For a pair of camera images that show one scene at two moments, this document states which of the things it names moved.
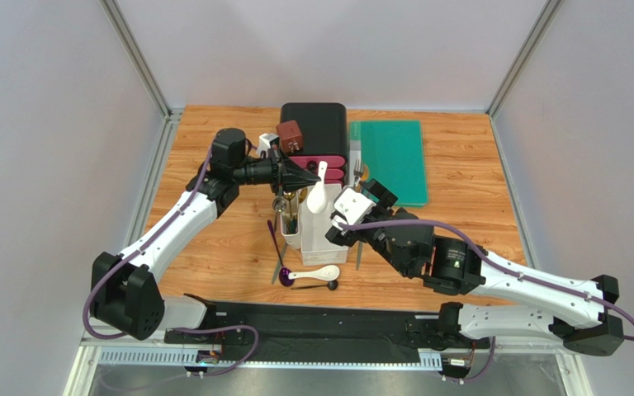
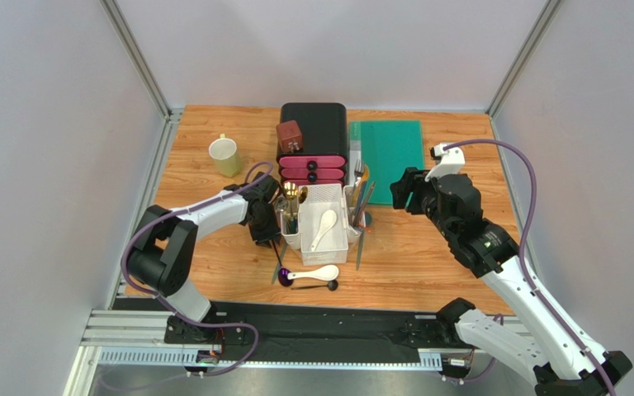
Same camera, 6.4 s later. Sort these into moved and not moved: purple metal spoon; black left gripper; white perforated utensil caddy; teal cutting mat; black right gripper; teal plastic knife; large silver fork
Moved: black left gripper; black right gripper
Not moved: white perforated utensil caddy; large silver fork; teal plastic knife; teal cutting mat; purple metal spoon
